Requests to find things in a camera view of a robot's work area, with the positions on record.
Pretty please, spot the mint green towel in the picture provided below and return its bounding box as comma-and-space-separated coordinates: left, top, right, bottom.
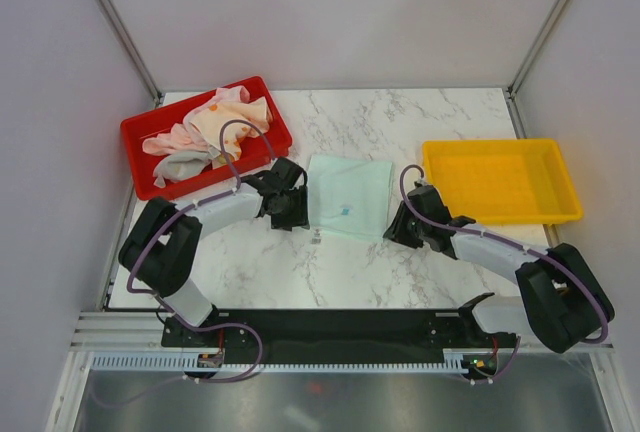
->
308, 154, 393, 242

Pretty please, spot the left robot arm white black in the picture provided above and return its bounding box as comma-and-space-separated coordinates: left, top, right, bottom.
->
118, 157, 310, 346

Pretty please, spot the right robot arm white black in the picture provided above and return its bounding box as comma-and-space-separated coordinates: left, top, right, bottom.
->
383, 183, 615, 353

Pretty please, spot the red plastic bin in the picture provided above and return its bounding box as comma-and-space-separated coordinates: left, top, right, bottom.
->
121, 76, 293, 200

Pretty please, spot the grey towel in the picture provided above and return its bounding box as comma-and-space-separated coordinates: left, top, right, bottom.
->
153, 150, 210, 188

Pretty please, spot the cream orange-dotted towel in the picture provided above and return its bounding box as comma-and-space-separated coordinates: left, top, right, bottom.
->
183, 97, 273, 161

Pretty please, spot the yellow plastic bin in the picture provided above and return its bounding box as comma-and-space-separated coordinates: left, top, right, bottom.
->
422, 138, 583, 225

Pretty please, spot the pink striped towel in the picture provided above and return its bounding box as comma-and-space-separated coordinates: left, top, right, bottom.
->
142, 86, 250, 156

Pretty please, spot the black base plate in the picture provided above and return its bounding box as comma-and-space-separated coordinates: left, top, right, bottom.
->
159, 306, 521, 367

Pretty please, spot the white slotted cable duct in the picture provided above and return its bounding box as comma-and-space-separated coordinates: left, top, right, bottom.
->
91, 350, 489, 374

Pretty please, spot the right aluminium frame post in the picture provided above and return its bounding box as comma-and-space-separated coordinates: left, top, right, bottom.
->
504, 0, 572, 101

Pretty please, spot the aluminium frame post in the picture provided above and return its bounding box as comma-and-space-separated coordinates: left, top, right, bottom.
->
504, 0, 572, 101
95, 0, 164, 106

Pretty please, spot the left aluminium frame post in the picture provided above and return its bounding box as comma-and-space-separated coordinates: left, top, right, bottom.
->
95, 0, 164, 106

